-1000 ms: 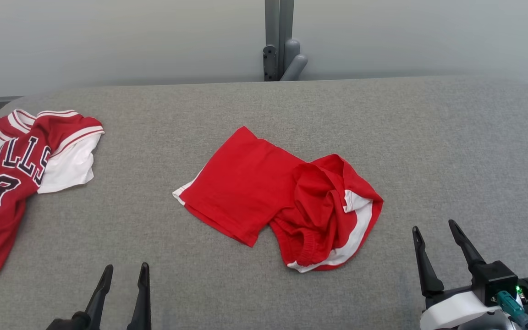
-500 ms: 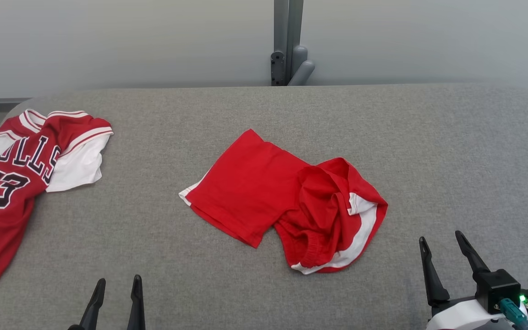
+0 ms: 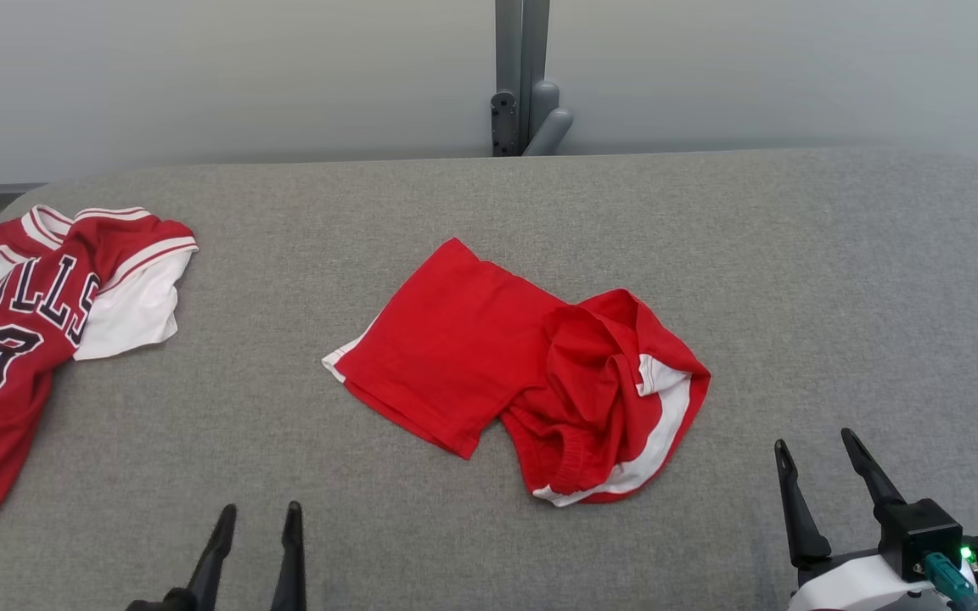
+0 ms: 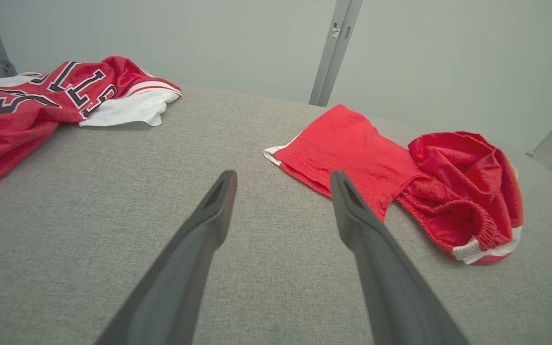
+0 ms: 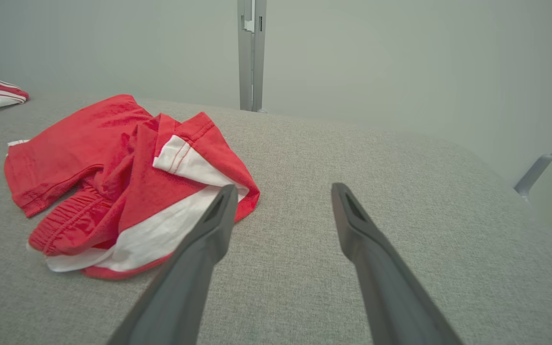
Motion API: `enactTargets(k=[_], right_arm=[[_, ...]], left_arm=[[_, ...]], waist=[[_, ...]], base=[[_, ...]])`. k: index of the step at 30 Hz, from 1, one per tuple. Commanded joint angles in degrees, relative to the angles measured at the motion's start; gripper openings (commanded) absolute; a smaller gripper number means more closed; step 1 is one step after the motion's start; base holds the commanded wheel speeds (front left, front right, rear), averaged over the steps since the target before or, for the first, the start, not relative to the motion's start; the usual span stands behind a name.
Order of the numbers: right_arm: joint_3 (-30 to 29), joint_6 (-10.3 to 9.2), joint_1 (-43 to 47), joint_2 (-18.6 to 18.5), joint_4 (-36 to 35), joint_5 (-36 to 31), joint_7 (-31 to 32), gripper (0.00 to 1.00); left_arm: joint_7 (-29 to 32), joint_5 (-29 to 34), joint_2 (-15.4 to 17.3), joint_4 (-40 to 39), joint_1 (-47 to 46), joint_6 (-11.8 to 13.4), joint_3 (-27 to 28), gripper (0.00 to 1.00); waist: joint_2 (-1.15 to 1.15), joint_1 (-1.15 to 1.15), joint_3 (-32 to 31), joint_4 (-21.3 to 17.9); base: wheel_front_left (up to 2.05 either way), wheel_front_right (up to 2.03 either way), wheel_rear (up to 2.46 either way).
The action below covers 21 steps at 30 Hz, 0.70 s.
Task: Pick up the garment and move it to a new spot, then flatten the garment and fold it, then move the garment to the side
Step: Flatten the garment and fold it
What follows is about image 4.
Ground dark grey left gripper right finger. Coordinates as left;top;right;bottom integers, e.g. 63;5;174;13
330;170;469;345

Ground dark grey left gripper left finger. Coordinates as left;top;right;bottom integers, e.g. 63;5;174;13
95;170;238;345

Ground red shorts with white trim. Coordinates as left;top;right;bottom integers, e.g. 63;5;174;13
263;104;525;265

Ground red and white numbered jersey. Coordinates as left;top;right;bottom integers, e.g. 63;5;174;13
0;56;183;196

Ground grey metal frame post with slot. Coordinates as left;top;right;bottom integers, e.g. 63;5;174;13
309;0;364;107

